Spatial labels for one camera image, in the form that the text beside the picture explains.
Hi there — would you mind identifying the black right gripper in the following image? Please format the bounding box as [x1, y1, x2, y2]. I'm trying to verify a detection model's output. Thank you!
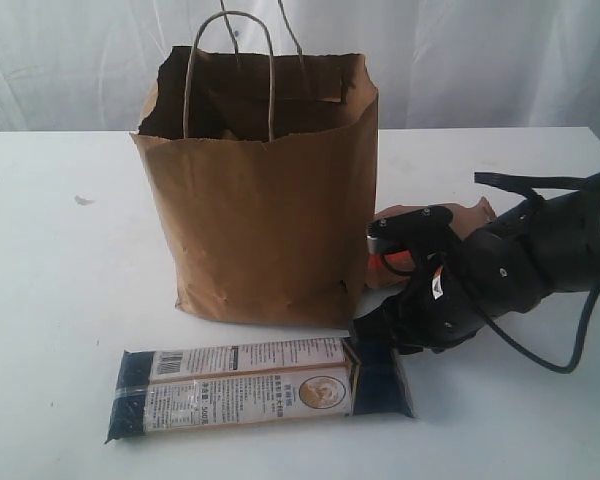
[350, 264, 484, 353]

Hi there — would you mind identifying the dark blue noodle packet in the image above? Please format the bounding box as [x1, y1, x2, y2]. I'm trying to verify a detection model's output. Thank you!
[106, 337, 414, 441]

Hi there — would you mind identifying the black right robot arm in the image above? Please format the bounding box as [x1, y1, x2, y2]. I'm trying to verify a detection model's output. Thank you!
[349, 172, 600, 352]

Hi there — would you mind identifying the brown paper shopping bag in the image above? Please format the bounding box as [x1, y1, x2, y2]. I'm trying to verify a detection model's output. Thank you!
[132, 44, 379, 328]

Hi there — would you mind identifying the brown pouch with orange label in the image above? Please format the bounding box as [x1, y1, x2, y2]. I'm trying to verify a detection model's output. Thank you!
[365, 197, 497, 290]

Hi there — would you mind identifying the small paper scrap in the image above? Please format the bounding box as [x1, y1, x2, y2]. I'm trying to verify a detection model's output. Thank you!
[74, 196, 94, 206]

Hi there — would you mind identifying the white backdrop curtain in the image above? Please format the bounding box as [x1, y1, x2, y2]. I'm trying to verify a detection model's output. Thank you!
[0, 1, 600, 138]

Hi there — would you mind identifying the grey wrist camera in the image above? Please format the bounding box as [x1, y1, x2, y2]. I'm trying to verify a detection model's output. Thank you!
[367, 235, 404, 255]

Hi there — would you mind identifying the black cable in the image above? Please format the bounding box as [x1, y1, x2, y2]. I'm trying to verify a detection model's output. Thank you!
[379, 171, 600, 374]

